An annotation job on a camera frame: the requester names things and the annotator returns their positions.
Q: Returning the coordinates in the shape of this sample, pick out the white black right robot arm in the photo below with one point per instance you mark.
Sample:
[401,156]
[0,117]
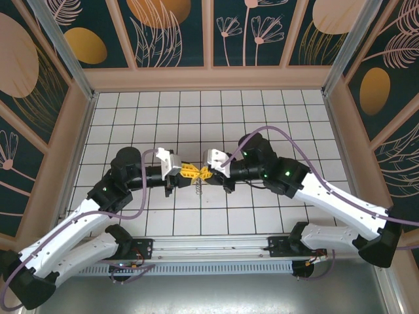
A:
[343,206]

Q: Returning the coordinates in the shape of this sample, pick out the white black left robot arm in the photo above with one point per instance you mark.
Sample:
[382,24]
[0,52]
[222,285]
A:
[65,235]

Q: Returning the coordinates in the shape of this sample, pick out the small circuit board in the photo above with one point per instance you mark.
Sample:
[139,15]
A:
[121,266]

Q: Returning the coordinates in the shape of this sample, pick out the grey metal sheet panel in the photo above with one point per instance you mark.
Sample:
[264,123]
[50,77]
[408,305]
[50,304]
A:
[212,294]

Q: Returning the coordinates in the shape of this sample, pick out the aluminium table side rail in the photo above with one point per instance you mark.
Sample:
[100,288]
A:
[347,163]
[76,163]

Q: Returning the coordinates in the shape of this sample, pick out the aluminium mounting rail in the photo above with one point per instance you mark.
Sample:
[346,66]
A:
[209,245]

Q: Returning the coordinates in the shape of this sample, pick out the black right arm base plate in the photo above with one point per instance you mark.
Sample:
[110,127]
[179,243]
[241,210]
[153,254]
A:
[276,245]

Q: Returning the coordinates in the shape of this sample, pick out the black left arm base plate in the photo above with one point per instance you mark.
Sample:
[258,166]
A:
[144,243]

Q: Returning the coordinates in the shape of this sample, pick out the aluminium corner post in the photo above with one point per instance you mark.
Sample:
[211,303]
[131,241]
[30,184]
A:
[358,42]
[59,42]

